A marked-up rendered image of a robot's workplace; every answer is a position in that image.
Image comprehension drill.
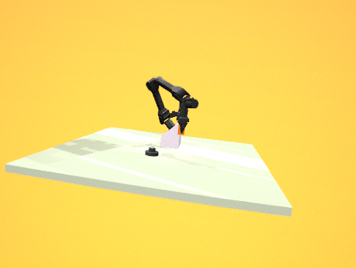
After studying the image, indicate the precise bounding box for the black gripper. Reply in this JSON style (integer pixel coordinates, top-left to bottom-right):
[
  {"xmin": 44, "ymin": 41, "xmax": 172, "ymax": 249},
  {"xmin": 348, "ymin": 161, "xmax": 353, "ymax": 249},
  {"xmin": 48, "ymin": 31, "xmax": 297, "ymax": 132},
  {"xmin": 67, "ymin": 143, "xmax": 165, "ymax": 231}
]
[{"xmin": 176, "ymin": 107, "xmax": 189, "ymax": 133}]

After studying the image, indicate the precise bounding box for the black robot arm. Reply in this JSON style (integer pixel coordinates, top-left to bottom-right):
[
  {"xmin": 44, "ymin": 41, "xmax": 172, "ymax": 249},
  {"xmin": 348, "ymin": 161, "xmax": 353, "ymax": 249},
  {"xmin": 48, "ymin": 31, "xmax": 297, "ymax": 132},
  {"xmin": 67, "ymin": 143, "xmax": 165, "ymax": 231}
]
[{"xmin": 146, "ymin": 76, "xmax": 199, "ymax": 130}]

